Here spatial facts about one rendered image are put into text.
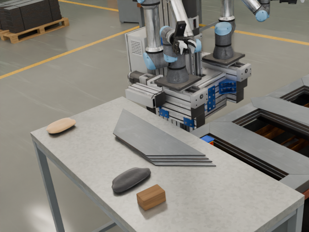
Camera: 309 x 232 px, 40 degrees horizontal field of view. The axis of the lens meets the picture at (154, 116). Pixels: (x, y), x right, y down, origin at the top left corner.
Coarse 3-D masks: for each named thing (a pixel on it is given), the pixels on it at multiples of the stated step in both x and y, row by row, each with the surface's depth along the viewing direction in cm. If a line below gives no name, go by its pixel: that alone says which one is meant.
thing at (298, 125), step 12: (288, 96) 283; (240, 120) 260; (276, 120) 260; (288, 120) 254; (300, 132) 248; (216, 144) 243; (228, 144) 237; (240, 156) 229; (252, 156) 223; (264, 168) 218; (276, 168) 212; (300, 192) 200
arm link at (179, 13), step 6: (168, 0) 246; (174, 0) 244; (180, 0) 245; (174, 6) 244; (180, 6) 243; (174, 12) 244; (180, 12) 242; (174, 18) 245; (180, 18) 242; (186, 18) 242; (186, 30) 240; (192, 36) 240; (198, 42) 239; (198, 48) 239; (186, 54) 240
